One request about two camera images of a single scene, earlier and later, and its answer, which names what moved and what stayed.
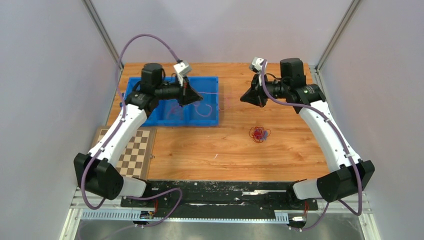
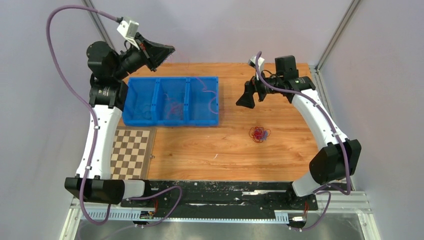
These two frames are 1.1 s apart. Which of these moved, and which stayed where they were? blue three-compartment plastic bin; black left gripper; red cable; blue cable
Moved: black left gripper
Stayed: blue three-compartment plastic bin; red cable; blue cable
